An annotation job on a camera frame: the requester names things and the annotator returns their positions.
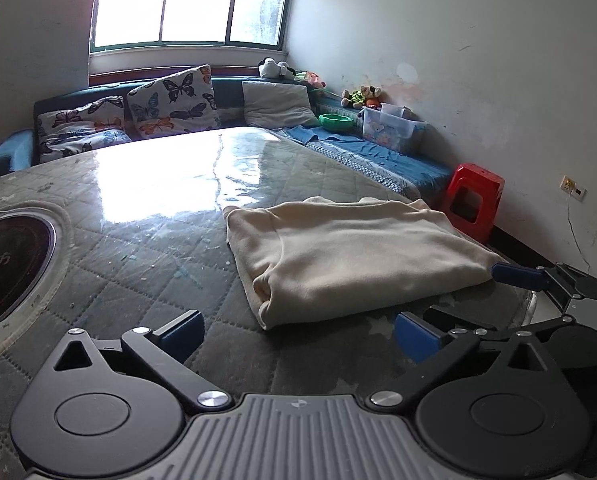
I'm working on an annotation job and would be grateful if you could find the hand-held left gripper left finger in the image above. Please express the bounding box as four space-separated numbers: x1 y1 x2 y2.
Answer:
53 310 233 412

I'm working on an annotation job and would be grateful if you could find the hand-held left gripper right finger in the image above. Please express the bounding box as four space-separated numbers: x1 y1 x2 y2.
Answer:
367 312 552 408

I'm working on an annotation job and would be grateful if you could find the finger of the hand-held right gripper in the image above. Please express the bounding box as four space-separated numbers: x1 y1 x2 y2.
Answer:
493 262 582 311
423 305 577 342

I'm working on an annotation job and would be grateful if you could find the cream sweater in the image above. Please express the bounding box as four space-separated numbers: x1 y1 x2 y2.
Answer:
222 196 509 331

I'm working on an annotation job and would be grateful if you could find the red plastic stool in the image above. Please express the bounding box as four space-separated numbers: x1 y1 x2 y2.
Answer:
441 162 505 243

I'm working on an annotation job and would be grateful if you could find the blue bed sheet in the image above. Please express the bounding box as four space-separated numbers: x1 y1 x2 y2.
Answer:
278 125 454 196

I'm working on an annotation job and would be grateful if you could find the clear plastic storage box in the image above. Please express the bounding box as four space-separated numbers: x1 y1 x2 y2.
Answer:
361 102 427 153

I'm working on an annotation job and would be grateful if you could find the butterfly print pillow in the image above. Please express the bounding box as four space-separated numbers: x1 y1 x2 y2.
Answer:
127 65 222 136
38 127 132 163
37 96 126 133

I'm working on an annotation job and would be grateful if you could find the green plastic basin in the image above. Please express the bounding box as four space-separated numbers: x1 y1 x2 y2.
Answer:
319 113 355 133

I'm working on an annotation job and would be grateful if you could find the brown plush toy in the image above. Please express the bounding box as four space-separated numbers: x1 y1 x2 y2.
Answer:
341 85 383 111

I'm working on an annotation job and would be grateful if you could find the blue sofa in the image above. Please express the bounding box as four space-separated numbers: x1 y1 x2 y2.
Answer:
0 76 454 201

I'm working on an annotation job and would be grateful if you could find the grey pillow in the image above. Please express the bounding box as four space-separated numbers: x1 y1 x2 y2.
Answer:
242 80 319 128

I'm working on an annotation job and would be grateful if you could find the blue sofa armrest cushion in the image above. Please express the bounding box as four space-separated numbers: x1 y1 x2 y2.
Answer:
0 129 35 183

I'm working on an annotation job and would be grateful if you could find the panda plush toy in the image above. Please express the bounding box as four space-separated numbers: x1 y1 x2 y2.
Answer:
257 57 296 81

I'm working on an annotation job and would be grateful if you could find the window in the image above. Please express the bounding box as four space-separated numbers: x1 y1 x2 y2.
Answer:
88 0 294 56

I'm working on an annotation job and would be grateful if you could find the thin wall cable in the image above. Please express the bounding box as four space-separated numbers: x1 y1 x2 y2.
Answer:
566 200 594 271

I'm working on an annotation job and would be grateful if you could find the white wall socket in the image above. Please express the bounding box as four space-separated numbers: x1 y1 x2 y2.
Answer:
560 175 587 201

